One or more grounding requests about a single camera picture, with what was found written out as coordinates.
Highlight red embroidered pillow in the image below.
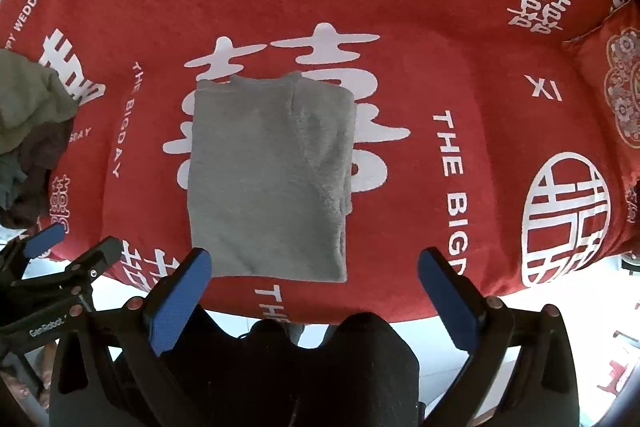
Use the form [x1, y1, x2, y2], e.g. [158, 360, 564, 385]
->
[562, 0, 640, 223]

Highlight olive green garment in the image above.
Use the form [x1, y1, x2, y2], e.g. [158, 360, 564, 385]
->
[0, 49, 78, 154]

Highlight person's dark trousers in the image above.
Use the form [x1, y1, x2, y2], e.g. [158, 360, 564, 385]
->
[112, 305, 426, 427]

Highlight grey knit sweater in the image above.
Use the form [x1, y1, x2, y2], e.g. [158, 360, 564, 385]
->
[188, 74, 356, 283]

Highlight person's left hand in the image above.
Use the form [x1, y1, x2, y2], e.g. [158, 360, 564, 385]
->
[1, 341, 58, 413]

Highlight dark teal garment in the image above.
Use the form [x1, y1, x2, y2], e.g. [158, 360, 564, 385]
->
[0, 150, 27, 210]

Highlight dark maroon garment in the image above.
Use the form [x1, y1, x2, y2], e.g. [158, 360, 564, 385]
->
[1, 119, 74, 230]

